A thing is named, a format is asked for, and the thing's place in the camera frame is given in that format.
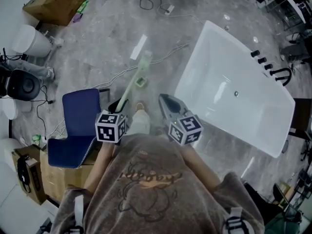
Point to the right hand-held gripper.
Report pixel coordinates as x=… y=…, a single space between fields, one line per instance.
x=186 y=130

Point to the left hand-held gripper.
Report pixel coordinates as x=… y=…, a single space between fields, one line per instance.
x=109 y=128

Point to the white bathtub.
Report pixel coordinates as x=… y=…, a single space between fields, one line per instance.
x=231 y=82

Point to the person's right forearm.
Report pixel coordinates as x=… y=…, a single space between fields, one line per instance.
x=200 y=167

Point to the person's left forearm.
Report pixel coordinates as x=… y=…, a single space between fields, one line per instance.
x=100 y=164

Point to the black bathtub faucet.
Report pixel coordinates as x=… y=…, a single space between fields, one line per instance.
x=290 y=74

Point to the person's tan shoe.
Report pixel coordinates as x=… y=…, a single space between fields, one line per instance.
x=140 y=106

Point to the person's white trousers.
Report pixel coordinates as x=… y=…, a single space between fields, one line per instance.
x=141 y=122

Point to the blue upholstered chair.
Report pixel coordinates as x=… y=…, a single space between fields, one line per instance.
x=78 y=121

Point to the white power strip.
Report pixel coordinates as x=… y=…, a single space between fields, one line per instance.
x=169 y=8
x=45 y=139

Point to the small green object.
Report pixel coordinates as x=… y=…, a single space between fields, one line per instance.
x=37 y=138

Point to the large taped cardboard box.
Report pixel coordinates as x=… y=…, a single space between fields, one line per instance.
x=61 y=177

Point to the purple flat item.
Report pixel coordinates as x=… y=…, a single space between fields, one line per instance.
x=77 y=18

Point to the person's beige printed shirt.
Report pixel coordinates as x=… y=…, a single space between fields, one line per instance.
x=151 y=203

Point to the black appliance with round dial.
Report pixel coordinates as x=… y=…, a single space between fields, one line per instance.
x=23 y=84

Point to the black faucet knob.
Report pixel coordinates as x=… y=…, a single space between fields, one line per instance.
x=255 y=53
x=262 y=60
x=268 y=66

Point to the green plastic item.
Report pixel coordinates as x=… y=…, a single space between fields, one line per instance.
x=83 y=6

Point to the black-printed cardboard box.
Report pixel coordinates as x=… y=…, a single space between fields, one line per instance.
x=36 y=177

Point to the teal round bin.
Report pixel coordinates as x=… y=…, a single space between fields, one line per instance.
x=285 y=146

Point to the plain brown cardboard box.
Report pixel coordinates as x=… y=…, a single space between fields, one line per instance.
x=56 y=4

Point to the dark wooden cabinet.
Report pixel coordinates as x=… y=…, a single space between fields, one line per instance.
x=302 y=116

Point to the black bag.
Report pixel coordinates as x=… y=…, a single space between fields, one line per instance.
x=46 y=225

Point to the black office chair base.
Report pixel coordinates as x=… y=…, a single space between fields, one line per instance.
x=307 y=150

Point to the large white ceramic fixture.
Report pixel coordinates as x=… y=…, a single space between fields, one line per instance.
x=14 y=203

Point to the green plastic chair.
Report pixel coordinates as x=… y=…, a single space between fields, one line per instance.
x=280 y=225

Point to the white desk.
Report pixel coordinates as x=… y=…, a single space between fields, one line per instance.
x=296 y=6

